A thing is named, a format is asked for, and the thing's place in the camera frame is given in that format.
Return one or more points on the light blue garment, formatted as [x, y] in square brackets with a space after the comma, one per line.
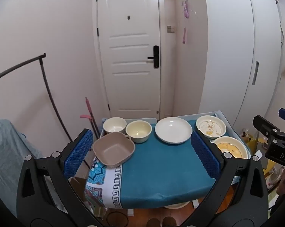
[10, 151]

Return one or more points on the brown slipper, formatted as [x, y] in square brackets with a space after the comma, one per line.
[169, 222]
[153, 222]

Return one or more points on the purple wall decoration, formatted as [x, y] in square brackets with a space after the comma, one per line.
[186, 7]

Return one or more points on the white basin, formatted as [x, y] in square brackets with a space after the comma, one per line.
[175, 205]

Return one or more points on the brown cardboard box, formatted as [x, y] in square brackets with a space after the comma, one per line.
[77, 185]

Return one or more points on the white panelled door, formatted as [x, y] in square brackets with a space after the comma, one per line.
[128, 52]

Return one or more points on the white round bowl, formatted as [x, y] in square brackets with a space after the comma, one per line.
[114, 125]

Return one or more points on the cream cartoon print deep plate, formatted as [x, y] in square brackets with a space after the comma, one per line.
[232, 147]

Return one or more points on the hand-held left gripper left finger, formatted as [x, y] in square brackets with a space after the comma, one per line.
[78, 153]

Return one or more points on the large white plate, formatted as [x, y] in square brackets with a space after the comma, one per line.
[173, 130]

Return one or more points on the black clothes rack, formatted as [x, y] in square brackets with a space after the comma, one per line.
[44, 75]

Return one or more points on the cream round bowl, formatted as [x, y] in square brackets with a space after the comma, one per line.
[138, 131]

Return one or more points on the pink hanging strip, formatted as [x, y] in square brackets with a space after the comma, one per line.
[184, 35]

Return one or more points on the yellow paper bag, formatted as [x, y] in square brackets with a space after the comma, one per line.
[249, 144]

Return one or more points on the white wardrobe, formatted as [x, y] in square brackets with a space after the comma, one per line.
[227, 52]

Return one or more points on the teal patterned tablecloth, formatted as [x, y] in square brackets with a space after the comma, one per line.
[161, 167]

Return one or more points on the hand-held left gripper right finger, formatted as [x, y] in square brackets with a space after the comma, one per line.
[205, 156]

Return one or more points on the wall light switch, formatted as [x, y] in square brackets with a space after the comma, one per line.
[170, 28]

